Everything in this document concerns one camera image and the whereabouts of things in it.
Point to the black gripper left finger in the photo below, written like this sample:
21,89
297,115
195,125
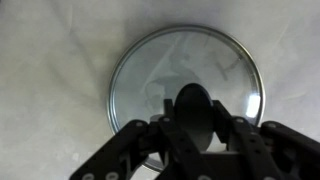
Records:
133,150

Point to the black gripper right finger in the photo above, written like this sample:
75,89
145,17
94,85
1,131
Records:
266,150

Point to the glass lid with black knob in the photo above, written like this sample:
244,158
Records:
186,56

